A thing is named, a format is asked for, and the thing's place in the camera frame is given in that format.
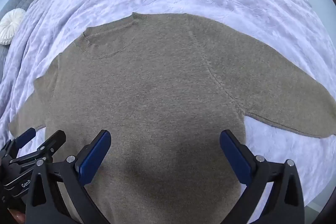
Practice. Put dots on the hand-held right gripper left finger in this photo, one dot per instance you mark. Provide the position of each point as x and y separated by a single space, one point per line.
92 161

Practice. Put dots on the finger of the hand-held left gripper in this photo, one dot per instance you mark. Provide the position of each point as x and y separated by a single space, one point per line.
55 141
26 135

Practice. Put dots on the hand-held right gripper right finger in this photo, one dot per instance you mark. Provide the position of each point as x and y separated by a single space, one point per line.
236 158

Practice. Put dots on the olive brown knit sweater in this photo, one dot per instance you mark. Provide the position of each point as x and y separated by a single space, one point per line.
157 95

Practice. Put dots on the person's left hand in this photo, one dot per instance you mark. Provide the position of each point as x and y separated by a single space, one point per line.
18 217

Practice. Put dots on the white round pleated pillow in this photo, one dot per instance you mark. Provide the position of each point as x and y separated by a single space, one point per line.
11 26

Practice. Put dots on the grey sofa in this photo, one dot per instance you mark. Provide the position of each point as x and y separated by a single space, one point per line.
15 1

